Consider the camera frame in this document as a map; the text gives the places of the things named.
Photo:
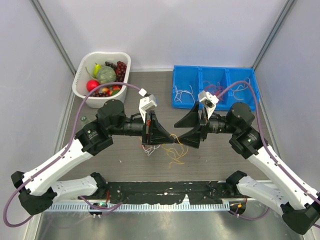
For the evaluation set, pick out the dark grape bunch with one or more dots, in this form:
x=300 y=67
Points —
x=111 y=65

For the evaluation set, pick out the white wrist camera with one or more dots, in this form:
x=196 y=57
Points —
x=146 y=103
x=209 y=101

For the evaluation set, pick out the dark grapes front bunch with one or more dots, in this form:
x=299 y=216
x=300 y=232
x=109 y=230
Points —
x=99 y=94

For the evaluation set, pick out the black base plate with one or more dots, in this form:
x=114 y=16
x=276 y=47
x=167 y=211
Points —
x=166 y=192

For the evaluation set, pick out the red grape bunch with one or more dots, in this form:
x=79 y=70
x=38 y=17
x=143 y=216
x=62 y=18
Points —
x=120 y=71

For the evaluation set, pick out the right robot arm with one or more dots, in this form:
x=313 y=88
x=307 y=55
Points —
x=293 y=199

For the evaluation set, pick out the white slotted cable duct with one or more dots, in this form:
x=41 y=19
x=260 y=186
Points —
x=185 y=206

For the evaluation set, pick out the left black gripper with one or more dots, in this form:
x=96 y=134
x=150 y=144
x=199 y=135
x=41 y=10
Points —
x=154 y=130

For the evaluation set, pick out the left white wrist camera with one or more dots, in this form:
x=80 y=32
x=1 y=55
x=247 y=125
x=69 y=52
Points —
x=146 y=103

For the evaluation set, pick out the green melon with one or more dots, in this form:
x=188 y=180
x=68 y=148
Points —
x=106 y=74

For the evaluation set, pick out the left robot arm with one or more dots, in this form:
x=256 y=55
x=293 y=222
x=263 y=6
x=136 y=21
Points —
x=40 y=188

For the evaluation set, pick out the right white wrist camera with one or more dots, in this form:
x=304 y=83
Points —
x=209 y=101

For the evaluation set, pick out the white plastic basket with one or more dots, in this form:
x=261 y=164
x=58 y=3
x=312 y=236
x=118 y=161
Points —
x=86 y=68

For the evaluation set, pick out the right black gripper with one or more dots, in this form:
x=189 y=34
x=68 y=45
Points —
x=192 y=138

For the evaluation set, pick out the red apple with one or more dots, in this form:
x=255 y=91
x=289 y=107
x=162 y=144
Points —
x=92 y=84

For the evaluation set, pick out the yellow-green pear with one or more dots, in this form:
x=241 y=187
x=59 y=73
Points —
x=97 y=67

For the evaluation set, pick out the blue three-compartment bin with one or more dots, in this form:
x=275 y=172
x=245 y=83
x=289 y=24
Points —
x=189 y=81

